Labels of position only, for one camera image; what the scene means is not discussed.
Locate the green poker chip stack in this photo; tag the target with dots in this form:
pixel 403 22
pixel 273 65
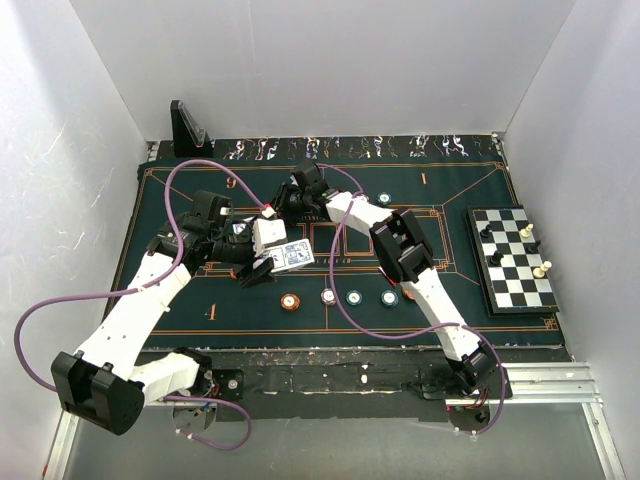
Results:
pixel 354 297

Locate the black chess piece middle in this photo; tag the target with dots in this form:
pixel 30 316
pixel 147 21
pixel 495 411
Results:
pixel 496 258

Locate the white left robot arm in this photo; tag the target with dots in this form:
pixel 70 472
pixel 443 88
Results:
pixel 101 382

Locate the dark green poker mat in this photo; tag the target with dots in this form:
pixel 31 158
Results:
pixel 437 177

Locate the black chess piece right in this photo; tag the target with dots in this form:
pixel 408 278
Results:
pixel 533 248

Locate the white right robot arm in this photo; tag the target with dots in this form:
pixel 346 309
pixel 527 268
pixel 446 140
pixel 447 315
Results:
pixel 406 259

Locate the orange poker chip stack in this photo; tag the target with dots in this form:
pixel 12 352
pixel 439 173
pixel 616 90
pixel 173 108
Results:
pixel 290 302

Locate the black card shoe holder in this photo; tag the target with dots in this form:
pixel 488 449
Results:
pixel 189 139

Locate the black chess piece left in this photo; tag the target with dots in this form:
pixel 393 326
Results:
pixel 486 231

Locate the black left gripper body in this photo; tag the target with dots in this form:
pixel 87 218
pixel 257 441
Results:
pixel 236 248

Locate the white chess piece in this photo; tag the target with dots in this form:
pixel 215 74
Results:
pixel 541 271
pixel 526 231

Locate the black white chessboard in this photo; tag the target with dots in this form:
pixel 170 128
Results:
pixel 510 288

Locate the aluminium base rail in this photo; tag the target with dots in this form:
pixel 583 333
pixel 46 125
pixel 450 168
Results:
pixel 531 383

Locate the green chips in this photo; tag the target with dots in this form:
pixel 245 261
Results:
pixel 389 298
pixel 383 199

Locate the black chess piece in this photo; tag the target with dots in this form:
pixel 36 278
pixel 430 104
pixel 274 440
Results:
pixel 496 258
pixel 486 231
pixel 533 248

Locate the white chess piece upper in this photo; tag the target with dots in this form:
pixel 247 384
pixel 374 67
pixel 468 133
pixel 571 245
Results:
pixel 526 231

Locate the blue playing card deck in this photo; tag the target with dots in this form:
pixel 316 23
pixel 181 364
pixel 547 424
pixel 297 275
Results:
pixel 289 256

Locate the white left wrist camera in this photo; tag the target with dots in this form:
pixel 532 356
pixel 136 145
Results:
pixel 267 234

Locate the white chess piece lower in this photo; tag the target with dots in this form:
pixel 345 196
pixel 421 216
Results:
pixel 541 271

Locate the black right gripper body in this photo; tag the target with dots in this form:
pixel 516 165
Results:
pixel 291 204

